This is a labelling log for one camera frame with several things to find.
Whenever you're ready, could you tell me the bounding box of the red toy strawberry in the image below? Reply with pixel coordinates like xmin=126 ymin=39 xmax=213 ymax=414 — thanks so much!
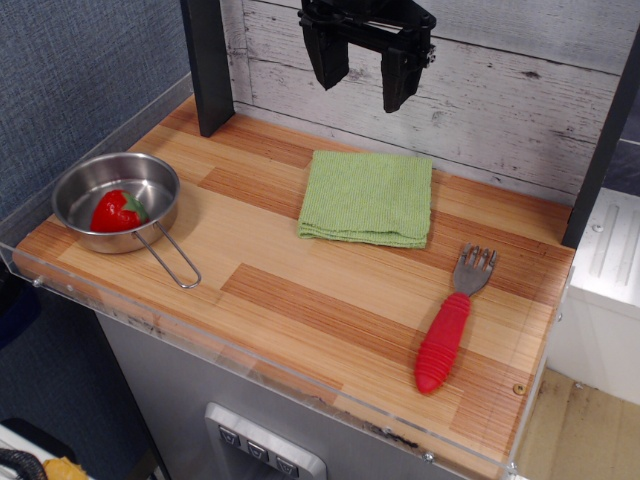
xmin=90 ymin=189 xmax=149 ymax=233

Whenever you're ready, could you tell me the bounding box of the small steel saucepan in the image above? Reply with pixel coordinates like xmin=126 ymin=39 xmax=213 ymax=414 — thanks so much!
xmin=51 ymin=152 xmax=202 ymax=289

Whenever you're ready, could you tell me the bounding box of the black left frame post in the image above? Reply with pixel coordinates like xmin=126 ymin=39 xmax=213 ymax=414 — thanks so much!
xmin=180 ymin=0 xmax=235 ymax=137

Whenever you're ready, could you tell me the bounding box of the black frame post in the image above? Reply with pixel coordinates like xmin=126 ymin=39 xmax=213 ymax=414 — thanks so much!
xmin=561 ymin=31 xmax=639 ymax=249
xmin=180 ymin=0 xmax=235 ymax=137

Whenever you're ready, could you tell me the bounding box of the black right frame post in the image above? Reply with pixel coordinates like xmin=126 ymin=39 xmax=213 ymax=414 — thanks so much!
xmin=561 ymin=31 xmax=639 ymax=249

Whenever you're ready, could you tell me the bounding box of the red-handled metal fork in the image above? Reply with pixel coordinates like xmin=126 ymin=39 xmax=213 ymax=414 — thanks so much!
xmin=414 ymin=244 xmax=498 ymax=394

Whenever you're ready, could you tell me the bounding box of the clear acrylic table guard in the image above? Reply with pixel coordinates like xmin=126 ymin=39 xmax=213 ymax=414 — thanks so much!
xmin=1 ymin=100 xmax=573 ymax=479

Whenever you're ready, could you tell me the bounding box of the silver dispenser button panel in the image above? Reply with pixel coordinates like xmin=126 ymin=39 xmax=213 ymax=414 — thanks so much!
xmin=204 ymin=402 xmax=328 ymax=479

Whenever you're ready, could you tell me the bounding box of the yellow and black object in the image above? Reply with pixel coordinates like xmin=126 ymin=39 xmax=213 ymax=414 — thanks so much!
xmin=1 ymin=448 xmax=90 ymax=480

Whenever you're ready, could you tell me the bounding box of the folded green cloth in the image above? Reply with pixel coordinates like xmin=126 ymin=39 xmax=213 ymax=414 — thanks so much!
xmin=297 ymin=150 xmax=432 ymax=249

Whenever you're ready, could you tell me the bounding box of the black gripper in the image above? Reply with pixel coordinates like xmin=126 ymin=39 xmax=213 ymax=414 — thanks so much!
xmin=298 ymin=1 xmax=437 ymax=113

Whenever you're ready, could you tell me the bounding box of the white cabinet with metal top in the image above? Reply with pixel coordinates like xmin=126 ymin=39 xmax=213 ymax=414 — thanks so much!
xmin=547 ymin=188 xmax=639 ymax=404

